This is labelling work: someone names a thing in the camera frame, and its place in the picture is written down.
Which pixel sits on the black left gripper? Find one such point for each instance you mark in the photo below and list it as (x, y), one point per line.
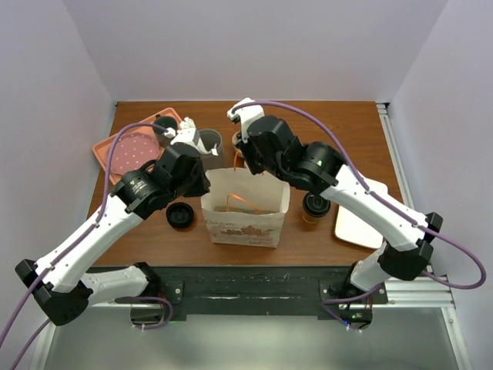
(203, 184)

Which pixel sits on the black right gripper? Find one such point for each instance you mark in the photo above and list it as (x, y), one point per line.
(245, 145)

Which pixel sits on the cream paper takeout bag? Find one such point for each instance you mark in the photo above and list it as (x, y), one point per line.
(245, 209)

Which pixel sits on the black plastic cup lid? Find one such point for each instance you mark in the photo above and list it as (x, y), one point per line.
(315, 205)

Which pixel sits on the brown paper coffee cup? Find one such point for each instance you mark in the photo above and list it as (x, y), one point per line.
(309, 219)

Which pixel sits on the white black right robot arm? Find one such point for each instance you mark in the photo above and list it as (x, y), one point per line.
(319, 169)

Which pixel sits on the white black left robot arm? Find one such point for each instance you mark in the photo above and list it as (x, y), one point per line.
(60, 281)

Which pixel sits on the cardboard two-cup carrier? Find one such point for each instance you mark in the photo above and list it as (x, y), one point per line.
(235, 140)

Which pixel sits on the white plastic stirrer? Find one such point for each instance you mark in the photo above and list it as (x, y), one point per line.
(214, 151)

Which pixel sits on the grey cylindrical utensil holder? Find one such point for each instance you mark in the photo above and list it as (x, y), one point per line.
(213, 158)

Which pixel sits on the dark green mug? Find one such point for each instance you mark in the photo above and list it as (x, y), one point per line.
(165, 129)

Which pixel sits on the pink polka dot plate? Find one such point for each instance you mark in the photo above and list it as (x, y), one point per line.
(132, 151)

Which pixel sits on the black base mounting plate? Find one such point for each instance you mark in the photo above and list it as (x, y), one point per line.
(270, 291)

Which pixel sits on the white rectangular plate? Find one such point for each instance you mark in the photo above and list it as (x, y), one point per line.
(352, 229)

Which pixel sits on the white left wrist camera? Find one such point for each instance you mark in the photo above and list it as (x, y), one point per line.
(189, 137)

